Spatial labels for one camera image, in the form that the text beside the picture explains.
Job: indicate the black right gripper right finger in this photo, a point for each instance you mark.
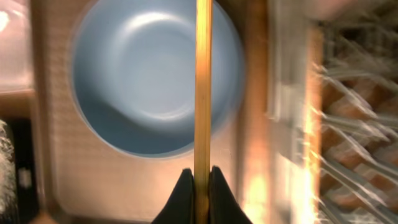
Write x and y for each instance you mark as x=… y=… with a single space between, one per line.
x=224 y=209

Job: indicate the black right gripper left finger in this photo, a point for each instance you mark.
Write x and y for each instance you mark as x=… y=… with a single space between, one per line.
x=179 y=208

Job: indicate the dark blue plate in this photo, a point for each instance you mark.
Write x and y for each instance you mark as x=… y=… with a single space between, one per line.
x=133 y=74

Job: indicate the wooden chopstick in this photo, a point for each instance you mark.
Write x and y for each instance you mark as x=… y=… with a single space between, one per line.
x=202 y=136

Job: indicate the pile of white rice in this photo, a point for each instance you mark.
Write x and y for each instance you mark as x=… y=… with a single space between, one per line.
x=8 y=171

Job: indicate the pink cup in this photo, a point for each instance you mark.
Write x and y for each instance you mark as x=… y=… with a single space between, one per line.
x=325 y=10

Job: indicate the grey dishwasher rack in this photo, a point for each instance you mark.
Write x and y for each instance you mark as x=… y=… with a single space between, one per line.
x=333 y=114

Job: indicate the brown serving tray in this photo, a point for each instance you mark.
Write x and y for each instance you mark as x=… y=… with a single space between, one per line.
x=82 y=180

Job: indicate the black tray bin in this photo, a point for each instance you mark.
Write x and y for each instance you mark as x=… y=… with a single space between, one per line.
x=27 y=204

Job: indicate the clear plastic bin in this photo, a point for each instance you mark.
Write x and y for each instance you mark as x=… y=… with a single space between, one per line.
x=16 y=47

